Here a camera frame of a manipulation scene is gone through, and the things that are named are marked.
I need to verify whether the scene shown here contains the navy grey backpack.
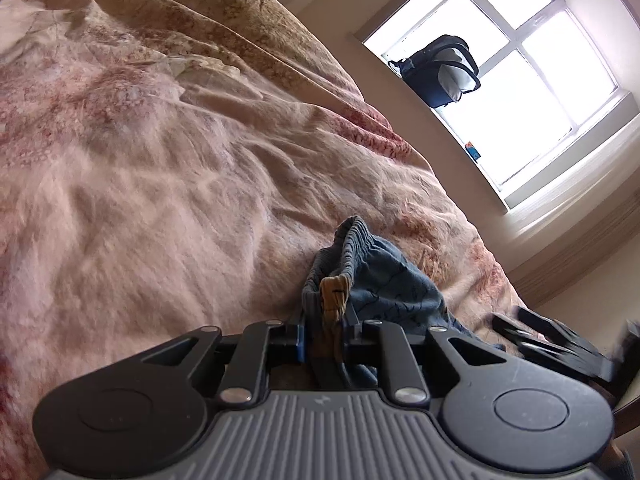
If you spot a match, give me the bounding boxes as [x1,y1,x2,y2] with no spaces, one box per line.
[387,35,480,108]

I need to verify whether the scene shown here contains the pink floral bed quilt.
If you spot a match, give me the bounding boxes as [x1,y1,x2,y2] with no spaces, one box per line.
[1,0,518,479]

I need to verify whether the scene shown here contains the blue patterned pants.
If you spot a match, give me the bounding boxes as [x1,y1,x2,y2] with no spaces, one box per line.
[299,214,507,388]

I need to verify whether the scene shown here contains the beige right curtain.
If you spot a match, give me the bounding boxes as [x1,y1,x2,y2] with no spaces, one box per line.
[508,118,639,308]

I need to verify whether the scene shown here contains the small blue box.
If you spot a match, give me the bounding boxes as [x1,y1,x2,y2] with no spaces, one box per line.
[464,142,480,162]

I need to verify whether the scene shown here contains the white framed window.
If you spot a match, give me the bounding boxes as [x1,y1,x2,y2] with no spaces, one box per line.
[360,0,639,209]

